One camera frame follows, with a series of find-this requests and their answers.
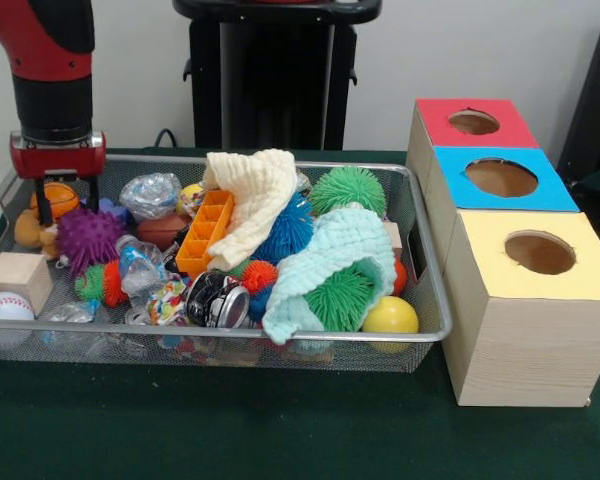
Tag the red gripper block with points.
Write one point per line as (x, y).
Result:
(57, 160)

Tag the purple spiky ball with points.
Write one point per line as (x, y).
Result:
(87, 237)

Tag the tan plush toy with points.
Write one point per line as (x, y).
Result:
(30, 232)

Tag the orange toy building brick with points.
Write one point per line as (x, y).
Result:
(205, 235)

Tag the cream knitted cloth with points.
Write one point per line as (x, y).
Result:
(260, 200)

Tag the mint knitted cloth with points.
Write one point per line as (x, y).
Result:
(340, 240)

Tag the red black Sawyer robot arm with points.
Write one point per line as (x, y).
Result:
(50, 65)

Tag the clear mesh bin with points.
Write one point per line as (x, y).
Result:
(280, 167)

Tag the wooden box with three holes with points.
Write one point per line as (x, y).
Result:
(530, 350)

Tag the small orange basketball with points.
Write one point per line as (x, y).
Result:
(62, 197)

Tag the purple toy piece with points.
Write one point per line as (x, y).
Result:
(109, 207)

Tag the multicolour spiky caterpillar toy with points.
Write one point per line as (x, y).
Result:
(100, 282)

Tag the clear plastic water bottle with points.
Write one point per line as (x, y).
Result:
(137, 265)

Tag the plain wooden block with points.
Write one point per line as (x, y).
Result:
(17, 280)

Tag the brown toy football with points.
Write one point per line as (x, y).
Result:
(162, 230)

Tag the small yellow printed ball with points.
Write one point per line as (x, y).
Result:
(189, 195)

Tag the white baseball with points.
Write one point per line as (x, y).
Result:
(6, 307)

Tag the crushed black can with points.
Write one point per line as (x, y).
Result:
(215, 302)

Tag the large blue spiky ball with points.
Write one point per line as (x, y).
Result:
(292, 225)

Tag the green spiky ball with eyes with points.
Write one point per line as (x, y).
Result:
(347, 187)

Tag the red ball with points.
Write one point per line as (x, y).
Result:
(400, 277)

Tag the black standing panel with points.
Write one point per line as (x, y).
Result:
(595, 100)

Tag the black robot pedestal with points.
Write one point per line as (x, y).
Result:
(280, 75)

